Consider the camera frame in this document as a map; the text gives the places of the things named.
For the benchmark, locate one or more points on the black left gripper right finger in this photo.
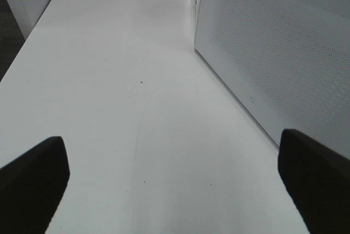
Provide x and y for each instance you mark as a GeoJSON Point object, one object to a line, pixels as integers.
{"type": "Point", "coordinates": [317, 180]}

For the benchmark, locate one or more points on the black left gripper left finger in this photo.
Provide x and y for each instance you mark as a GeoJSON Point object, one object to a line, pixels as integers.
{"type": "Point", "coordinates": [32, 186]}

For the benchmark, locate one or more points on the white microwave door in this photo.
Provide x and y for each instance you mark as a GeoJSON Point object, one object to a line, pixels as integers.
{"type": "Point", "coordinates": [287, 61]}

